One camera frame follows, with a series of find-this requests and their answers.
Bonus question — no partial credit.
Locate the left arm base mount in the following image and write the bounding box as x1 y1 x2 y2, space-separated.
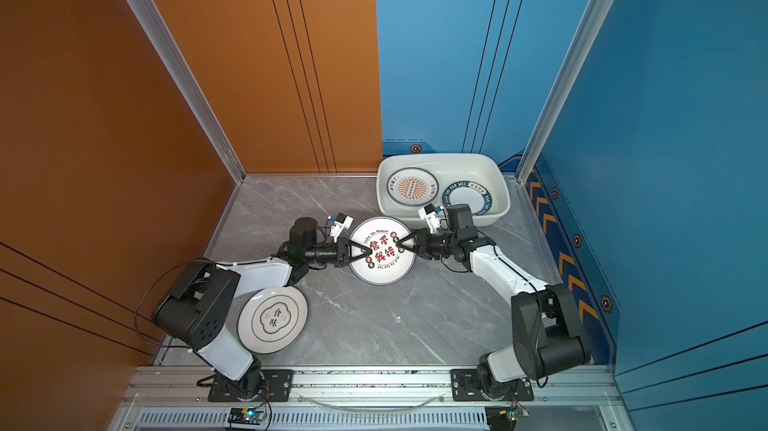
197 369 294 403

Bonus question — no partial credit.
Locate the white flower outline plate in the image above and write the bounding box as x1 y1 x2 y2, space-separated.
237 286 308 354

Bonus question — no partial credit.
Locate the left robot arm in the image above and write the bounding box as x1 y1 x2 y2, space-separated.
152 214 373 383

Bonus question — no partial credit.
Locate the aluminium corner post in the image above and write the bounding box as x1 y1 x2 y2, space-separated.
515 0 615 185
125 0 246 185

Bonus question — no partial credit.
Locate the aluminium corner post right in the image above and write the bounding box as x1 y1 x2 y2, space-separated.
515 0 615 185

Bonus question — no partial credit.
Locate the orange sunburst plate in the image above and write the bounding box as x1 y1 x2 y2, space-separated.
386 167 439 208

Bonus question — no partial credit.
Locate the aluminium front rail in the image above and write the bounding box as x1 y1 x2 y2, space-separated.
119 365 624 408

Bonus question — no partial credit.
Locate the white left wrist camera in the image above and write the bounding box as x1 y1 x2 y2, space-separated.
327 213 354 242

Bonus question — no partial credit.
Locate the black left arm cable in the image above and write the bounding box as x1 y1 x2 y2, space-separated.
134 262 199 349

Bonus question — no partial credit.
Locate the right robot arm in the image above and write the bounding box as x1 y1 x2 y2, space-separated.
395 205 592 399

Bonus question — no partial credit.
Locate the aluminium corner post left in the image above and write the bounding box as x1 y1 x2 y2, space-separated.
125 0 246 185

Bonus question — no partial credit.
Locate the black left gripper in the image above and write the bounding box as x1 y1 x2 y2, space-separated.
305 240 373 269

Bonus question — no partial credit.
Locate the green rim plate front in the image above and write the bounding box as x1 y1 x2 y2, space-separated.
442 180 493 216

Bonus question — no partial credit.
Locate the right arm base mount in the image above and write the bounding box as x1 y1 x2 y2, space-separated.
450 368 534 402

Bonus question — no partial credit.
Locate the green circuit board left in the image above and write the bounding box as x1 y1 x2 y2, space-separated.
225 407 268 430

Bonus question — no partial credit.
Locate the circuit board right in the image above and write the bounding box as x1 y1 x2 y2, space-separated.
484 406 530 431

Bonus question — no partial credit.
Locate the white red text plate front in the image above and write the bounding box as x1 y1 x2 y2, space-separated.
349 217 416 285

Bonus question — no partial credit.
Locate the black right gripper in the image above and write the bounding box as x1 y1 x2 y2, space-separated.
397 229 459 260

